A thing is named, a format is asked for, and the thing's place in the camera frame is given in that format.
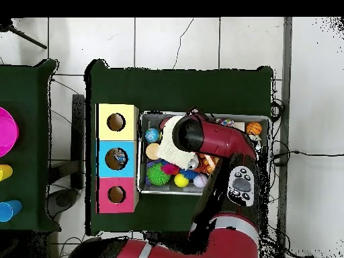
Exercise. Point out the blue and white plastic packet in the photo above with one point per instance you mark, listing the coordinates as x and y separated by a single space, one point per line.
120 157

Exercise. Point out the green spiky ball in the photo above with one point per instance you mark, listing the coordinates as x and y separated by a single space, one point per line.
158 174

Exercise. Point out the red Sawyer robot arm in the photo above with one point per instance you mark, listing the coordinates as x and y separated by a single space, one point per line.
215 139

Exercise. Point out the orange mini basketball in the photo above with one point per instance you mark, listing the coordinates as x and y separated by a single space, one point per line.
254 128

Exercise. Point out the blue cup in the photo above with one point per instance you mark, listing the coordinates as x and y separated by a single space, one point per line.
9 211

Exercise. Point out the dark green table cloth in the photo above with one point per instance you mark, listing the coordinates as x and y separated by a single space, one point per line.
27 107
182 88

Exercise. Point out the brown toy football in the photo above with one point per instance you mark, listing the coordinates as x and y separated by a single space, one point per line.
163 124

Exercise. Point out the blue globe ball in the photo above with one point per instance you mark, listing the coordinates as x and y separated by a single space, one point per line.
152 135

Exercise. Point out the yellow cup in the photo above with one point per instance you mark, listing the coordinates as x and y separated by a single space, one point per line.
5 172

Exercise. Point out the pink bowl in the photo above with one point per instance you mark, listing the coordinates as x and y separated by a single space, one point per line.
6 131

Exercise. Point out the clear mesh bin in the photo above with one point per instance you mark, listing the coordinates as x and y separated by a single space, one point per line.
166 191

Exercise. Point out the colourful spotted cloth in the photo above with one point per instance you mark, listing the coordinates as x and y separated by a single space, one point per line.
225 122

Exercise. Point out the black tripod leg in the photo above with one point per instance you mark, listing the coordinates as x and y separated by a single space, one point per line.
27 37

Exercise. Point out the orange sponge disc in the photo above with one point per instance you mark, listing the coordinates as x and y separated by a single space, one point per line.
151 151

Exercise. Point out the cream waffle cloth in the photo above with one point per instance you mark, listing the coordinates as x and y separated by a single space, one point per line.
168 150

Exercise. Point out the orange plastic toy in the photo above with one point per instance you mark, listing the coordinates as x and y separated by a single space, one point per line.
209 162

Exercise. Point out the wooden box with three holes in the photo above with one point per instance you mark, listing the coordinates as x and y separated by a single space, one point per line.
129 134

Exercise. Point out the dark grey round base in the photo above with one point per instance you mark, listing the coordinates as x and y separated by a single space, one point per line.
63 200

